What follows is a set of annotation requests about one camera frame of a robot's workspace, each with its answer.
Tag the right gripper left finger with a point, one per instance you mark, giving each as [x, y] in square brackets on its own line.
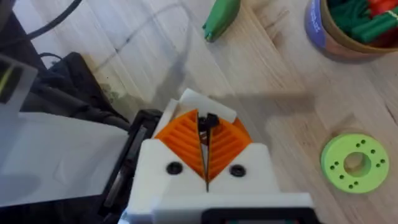
[155, 168]

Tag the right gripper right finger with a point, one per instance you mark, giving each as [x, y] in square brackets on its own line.
[248, 168]

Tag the tub of toys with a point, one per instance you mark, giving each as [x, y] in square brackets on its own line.
[357, 28]

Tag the black rail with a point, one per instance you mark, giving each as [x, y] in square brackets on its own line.
[130, 149]

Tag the green disc with holes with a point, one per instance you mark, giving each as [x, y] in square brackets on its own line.
[337, 155]

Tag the green toy vegetable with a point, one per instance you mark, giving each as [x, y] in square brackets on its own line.
[221, 17]

